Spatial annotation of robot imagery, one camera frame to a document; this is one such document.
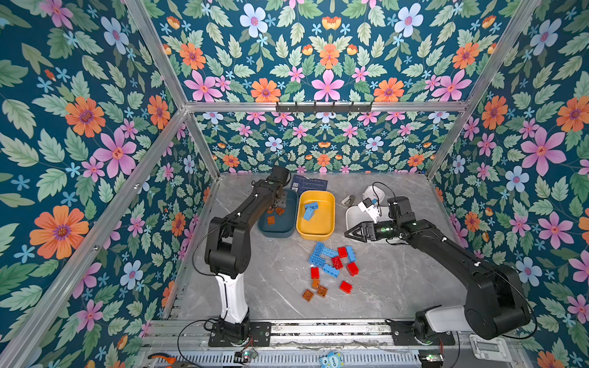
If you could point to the yellow plastic bin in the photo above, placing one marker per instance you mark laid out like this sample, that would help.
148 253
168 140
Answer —
322 225

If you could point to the teal plastic bin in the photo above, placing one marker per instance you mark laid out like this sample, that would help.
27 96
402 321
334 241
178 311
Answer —
284 225

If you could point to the red lego upper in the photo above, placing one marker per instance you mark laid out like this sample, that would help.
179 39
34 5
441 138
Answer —
342 252

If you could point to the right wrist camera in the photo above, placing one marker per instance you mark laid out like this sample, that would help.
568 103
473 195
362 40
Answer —
368 206

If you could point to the blue lego right upright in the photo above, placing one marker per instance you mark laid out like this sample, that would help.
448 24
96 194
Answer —
351 254

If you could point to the white plastic bin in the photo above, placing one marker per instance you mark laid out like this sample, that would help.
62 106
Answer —
355 215

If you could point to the light blue square lego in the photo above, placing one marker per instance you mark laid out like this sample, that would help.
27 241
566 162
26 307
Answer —
309 212

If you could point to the small grey clip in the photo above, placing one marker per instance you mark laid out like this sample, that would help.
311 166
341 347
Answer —
348 201

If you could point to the light blue long lego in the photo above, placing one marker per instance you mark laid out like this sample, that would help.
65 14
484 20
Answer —
313 206

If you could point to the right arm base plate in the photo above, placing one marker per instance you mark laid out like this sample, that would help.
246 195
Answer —
405 333

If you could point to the light blue lego right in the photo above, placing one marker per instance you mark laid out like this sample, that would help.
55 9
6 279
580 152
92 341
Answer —
331 253

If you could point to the metal hook rail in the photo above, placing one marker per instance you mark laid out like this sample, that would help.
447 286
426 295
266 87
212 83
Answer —
323 107

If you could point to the red lego middle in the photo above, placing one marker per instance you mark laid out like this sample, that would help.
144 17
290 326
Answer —
337 262

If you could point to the blue toy figure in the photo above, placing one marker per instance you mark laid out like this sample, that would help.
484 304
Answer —
332 360

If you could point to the light blue lego lower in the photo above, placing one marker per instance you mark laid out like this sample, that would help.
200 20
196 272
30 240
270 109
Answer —
331 271

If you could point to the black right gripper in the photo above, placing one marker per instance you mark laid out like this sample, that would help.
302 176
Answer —
370 231

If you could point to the white round device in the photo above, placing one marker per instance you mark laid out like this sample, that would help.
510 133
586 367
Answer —
374 194

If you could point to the blue long lego upper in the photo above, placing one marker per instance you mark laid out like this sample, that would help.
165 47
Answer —
318 249

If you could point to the red lego right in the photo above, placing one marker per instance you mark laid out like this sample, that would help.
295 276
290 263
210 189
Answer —
352 269

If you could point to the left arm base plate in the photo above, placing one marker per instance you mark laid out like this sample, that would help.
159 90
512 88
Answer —
225 334

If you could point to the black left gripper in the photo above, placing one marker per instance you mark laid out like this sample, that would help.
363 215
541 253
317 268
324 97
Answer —
284 199

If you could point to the dark blue card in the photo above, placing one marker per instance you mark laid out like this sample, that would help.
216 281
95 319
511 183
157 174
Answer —
301 184

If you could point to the red lego bottom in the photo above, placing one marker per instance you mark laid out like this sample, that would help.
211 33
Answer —
346 287

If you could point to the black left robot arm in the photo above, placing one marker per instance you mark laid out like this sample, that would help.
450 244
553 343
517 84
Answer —
228 249

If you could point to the blue lego long lower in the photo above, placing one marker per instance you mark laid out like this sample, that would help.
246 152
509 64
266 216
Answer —
316 261

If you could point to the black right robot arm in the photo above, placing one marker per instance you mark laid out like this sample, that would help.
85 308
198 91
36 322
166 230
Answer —
495 304

